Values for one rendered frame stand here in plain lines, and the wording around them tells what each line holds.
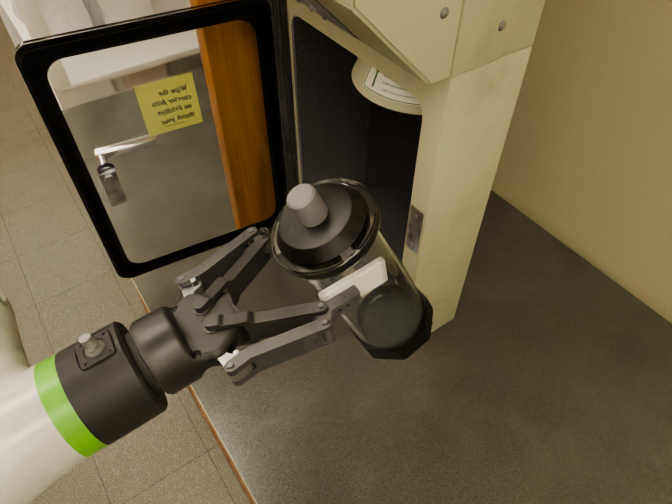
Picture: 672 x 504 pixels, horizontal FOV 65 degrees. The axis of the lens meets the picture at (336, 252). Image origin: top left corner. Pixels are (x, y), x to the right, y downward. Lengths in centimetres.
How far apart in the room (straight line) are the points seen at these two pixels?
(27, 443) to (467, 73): 48
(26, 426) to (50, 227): 221
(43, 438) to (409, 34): 43
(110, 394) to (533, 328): 67
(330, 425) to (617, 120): 65
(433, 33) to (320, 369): 53
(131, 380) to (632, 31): 79
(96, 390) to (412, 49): 37
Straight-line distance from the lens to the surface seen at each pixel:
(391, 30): 44
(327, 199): 48
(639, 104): 93
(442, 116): 54
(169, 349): 47
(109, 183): 78
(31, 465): 49
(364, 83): 66
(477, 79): 55
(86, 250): 249
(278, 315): 47
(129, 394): 47
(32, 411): 48
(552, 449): 83
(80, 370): 48
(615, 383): 92
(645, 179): 97
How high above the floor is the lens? 166
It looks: 48 degrees down
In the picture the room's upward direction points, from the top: straight up
